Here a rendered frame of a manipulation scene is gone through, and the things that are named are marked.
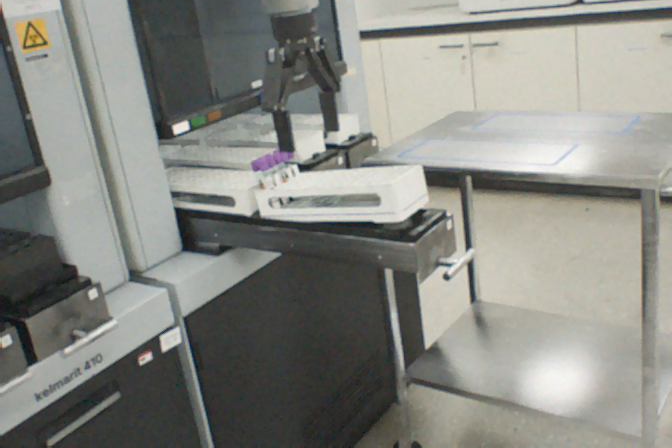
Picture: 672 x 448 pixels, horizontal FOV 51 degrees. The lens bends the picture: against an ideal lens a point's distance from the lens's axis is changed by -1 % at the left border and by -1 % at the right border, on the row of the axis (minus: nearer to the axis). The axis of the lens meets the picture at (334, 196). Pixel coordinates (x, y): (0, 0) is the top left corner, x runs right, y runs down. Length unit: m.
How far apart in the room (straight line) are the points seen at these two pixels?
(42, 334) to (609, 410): 1.11
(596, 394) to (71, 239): 1.11
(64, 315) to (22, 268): 0.10
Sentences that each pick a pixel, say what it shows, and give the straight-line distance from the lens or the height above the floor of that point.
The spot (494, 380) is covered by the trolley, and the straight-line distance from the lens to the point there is 1.71.
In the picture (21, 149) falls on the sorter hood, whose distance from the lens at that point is 1.18.
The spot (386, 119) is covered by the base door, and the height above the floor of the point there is 0.38.
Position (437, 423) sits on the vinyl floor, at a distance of 2.06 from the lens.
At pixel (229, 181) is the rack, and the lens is 1.37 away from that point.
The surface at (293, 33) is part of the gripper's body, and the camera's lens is 1.15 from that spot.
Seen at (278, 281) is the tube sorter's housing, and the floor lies 0.61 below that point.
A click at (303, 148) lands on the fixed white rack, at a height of 0.85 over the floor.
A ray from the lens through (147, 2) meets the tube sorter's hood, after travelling 1.35.
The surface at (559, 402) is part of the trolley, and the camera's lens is 1.64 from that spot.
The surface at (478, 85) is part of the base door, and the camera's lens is 3.60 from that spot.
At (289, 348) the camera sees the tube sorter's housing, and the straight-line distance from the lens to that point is 1.58.
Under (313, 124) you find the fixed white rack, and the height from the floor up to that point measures 0.86.
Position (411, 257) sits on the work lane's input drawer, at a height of 0.78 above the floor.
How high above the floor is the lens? 1.23
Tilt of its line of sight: 18 degrees down
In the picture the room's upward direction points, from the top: 9 degrees counter-clockwise
